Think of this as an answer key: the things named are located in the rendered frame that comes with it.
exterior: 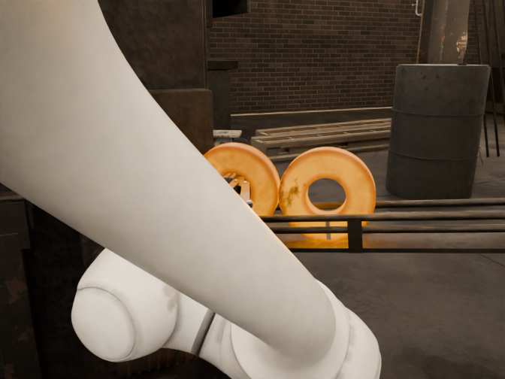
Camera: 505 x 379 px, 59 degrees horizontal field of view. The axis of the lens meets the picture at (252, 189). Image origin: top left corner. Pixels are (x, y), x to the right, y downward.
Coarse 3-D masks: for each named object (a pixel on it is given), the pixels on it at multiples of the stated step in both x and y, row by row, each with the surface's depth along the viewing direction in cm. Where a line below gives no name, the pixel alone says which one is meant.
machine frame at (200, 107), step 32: (128, 0) 87; (160, 0) 89; (192, 0) 91; (128, 32) 88; (160, 32) 90; (192, 32) 93; (160, 64) 92; (192, 64) 94; (160, 96) 88; (192, 96) 91; (192, 128) 92; (0, 192) 82; (64, 224) 88; (32, 256) 88; (64, 256) 90; (32, 288) 89; (64, 288) 92; (64, 320) 94; (0, 352) 90; (64, 352) 95
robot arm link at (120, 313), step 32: (96, 288) 37; (128, 288) 37; (160, 288) 39; (96, 320) 37; (128, 320) 37; (160, 320) 38; (192, 320) 40; (96, 352) 39; (128, 352) 38; (192, 352) 43
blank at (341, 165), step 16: (304, 160) 70; (320, 160) 70; (336, 160) 69; (352, 160) 69; (288, 176) 72; (304, 176) 71; (320, 176) 70; (336, 176) 70; (352, 176) 69; (368, 176) 69; (288, 192) 72; (304, 192) 72; (352, 192) 70; (368, 192) 69; (288, 208) 73; (304, 208) 73; (352, 208) 71; (368, 208) 70; (304, 224) 73; (320, 224) 73; (336, 224) 72; (320, 240) 74; (336, 240) 73
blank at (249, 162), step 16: (224, 144) 74; (240, 144) 74; (208, 160) 74; (224, 160) 73; (240, 160) 73; (256, 160) 72; (256, 176) 73; (272, 176) 72; (256, 192) 74; (272, 192) 73; (256, 208) 75; (272, 208) 74
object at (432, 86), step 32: (416, 64) 314; (448, 64) 314; (416, 96) 283; (448, 96) 274; (480, 96) 278; (416, 128) 287; (448, 128) 279; (480, 128) 289; (416, 160) 291; (448, 160) 284; (416, 192) 296; (448, 192) 291
